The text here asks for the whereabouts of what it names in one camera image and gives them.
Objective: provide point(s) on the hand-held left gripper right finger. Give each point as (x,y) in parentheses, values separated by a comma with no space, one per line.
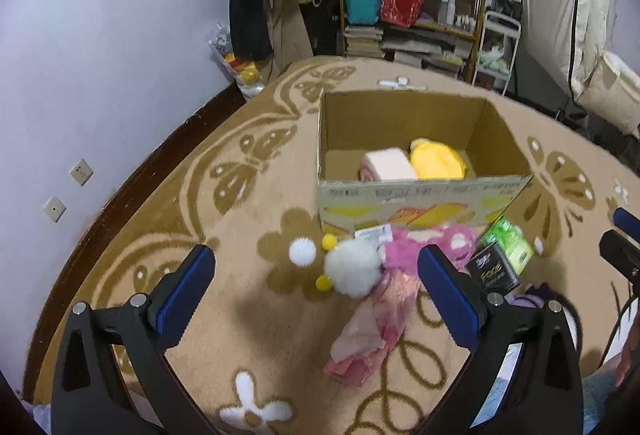
(450,300)

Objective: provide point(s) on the pink roll plush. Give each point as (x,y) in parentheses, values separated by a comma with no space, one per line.
(385,165)

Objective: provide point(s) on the cardboard box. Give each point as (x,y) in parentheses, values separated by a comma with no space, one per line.
(400,210)

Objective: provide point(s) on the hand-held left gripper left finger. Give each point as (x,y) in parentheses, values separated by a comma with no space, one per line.
(185,295)

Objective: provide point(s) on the clear bag of toys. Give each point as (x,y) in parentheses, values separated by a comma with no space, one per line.
(242,70)

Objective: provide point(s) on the stack of books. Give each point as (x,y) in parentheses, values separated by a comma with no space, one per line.
(362,40)

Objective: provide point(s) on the beige hanging garment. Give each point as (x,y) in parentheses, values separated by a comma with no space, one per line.
(290,25)

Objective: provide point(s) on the black tissue pack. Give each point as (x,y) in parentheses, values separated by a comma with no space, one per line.
(492,272)

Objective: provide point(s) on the pink bear plush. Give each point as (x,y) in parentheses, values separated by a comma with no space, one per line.
(405,251)

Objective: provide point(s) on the green tissue pack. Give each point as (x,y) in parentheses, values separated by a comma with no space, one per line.
(510,242)

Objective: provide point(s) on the person's right hand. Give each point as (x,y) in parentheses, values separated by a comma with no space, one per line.
(626,365)

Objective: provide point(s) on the black hanging coat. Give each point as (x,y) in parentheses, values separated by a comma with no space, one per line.
(250,15)

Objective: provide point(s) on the pile of books and papers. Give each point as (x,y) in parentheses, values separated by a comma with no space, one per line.
(425,50)

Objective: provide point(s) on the yellow plush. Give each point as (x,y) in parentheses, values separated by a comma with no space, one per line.
(437,161)

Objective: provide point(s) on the pink patterned plastic packet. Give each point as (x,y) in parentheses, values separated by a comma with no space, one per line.
(375,335)

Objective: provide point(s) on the purple soft item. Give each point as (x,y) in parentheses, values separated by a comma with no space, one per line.
(530,300)

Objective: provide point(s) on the white fluffy plush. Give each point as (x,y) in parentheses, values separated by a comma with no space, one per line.
(350,267)

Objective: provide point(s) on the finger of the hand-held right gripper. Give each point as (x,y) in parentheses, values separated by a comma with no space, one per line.
(617,251)
(627,218)

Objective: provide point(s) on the white trolley cart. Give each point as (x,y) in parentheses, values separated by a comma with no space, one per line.
(497,50)

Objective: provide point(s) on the row of small bottles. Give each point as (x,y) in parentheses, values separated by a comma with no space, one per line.
(450,10)

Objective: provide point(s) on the white wall socket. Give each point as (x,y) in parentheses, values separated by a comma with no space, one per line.
(55,209)
(81,172)

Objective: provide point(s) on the person's jeans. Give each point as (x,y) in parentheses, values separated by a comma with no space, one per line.
(597,400)

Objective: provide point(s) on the cream hanging duvet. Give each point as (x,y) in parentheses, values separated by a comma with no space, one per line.
(565,5)

